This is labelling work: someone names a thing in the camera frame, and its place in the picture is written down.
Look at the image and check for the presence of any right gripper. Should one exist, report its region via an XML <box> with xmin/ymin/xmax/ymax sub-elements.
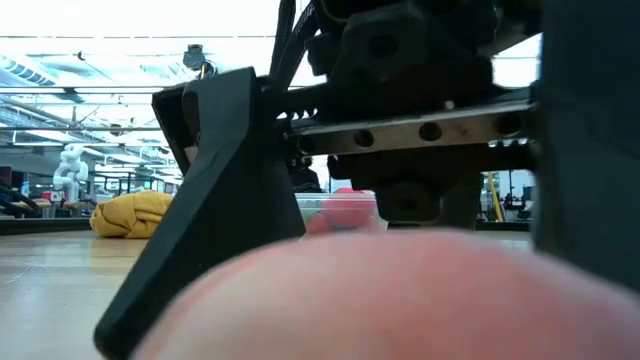
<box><xmin>277</xmin><ymin>0</ymin><xmax>545</xmax><ymax>224</ymax></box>

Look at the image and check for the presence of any red toy dragon fruit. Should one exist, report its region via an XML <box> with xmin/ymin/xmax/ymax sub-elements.
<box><xmin>319</xmin><ymin>187</ymin><xmax>379</xmax><ymax>232</ymax></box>

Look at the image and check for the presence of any pink toy peach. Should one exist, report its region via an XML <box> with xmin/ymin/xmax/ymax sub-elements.
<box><xmin>130</xmin><ymin>228</ymin><xmax>640</xmax><ymax>360</ymax></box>

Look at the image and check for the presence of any person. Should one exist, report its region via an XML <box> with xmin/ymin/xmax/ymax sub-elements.
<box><xmin>289</xmin><ymin>157</ymin><xmax>324</xmax><ymax>194</ymax></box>

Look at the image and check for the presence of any clear plastic container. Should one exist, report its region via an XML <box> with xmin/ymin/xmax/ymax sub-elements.
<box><xmin>294</xmin><ymin>192</ymin><xmax>389</xmax><ymax>235</ymax></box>

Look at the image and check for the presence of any yellow crumpled cloth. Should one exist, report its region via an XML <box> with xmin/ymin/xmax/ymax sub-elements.
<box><xmin>88</xmin><ymin>189</ymin><xmax>175</xmax><ymax>240</ymax></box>

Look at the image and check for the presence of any yellow hanging cable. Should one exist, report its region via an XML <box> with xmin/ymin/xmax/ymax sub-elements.
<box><xmin>487</xmin><ymin>172</ymin><xmax>505</xmax><ymax>224</ymax></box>

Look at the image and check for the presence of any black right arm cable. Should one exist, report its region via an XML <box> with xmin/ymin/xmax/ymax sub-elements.
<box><xmin>267</xmin><ymin>0</ymin><xmax>321</xmax><ymax>94</ymax></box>

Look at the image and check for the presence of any black ceiling cable reel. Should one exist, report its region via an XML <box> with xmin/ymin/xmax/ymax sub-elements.
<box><xmin>182</xmin><ymin>43</ymin><xmax>217</xmax><ymax>76</ymax></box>

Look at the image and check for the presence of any black aluminium table frame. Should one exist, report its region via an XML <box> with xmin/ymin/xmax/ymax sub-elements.
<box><xmin>0</xmin><ymin>217</ymin><xmax>534</xmax><ymax>237</ymax></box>

